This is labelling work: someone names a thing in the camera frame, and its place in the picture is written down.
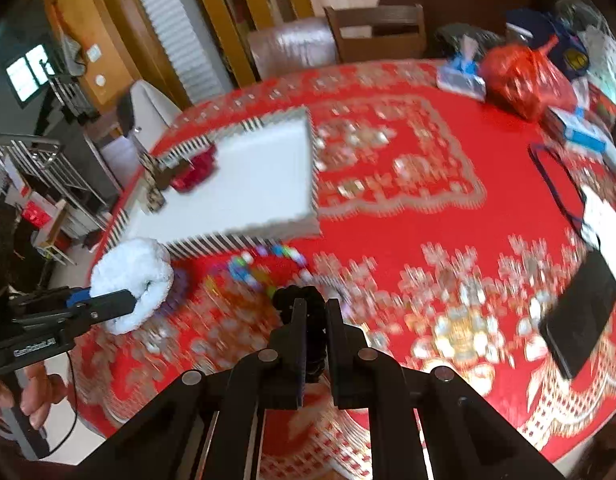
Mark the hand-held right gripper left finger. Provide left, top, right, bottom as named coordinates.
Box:
left=75, top=299, right=309, bottom=480

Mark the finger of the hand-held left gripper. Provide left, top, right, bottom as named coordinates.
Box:
left=8, top=286, right=95, bottom=318
left=43, top=291, right=138, bottom=341

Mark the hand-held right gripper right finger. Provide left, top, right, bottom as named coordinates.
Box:
left=325, top=299, right=564, bottom=480

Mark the black scrunchie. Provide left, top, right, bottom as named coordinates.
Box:
left=272, top=285, right=334, bottom=383

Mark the white fluffy scrunchie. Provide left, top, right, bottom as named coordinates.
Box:
left=90, top=238, right=175, bottom=335

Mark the multicoloured bead bracelet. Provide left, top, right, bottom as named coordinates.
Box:
left=227, top=244, right=314, bottom=301

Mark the white tray with striped rim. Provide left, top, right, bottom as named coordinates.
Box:
left=108, top=106, right=323, bottom=261

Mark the person's left hand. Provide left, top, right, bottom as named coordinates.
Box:
left=0, top=362, right=69, bottom=433

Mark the leopard print bow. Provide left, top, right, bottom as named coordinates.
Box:
left=140, top=152, right=194, bottom=211

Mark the metal stair railing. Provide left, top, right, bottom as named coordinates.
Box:
left=0, top=134, right=109, bottom=221

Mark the red velvet bow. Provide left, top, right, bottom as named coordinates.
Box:
left=169, top=144, right=219, bottom=193

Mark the white coat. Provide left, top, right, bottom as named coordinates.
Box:
left=117, top=80, right=184, bottom=153

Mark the window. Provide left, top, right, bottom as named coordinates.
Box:
left=7, top=44, right=51, bottom=103

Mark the black smartphone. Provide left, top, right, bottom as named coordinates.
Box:
left=539, top=250, right=616, bottom=380

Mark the white slatted shutter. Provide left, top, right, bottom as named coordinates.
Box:
left=123, top=0, right=224, bottom=108

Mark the white power bank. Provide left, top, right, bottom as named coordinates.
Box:
left=580, top=185, right=616, bottom=286

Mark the blue and white tissue pack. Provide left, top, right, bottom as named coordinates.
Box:
left=436, top=35, right=486, bottom=98

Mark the plastic-wrapped wooden chair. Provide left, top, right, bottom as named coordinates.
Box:
left=248, top=17, right=336, bottom=81

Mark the wooden slatted chair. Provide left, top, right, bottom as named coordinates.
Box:
left=324, top=4, right=426, bottom=65

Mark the blue and white flat packet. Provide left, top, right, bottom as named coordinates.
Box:
left=545, top=107, right=616, bottom=171

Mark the red plastic bag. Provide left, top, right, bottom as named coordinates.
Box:
left=480, top=37, right=578, bottom=122

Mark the black plastic bag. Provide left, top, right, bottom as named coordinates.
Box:
left=434, top=23, right=504, bottom=58

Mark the dark blue cap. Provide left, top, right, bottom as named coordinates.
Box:
left=505, top=8, right=589, bottom=78

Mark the dark blue cord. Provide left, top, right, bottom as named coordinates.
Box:
left=529, top=142, right=601, bottom=251

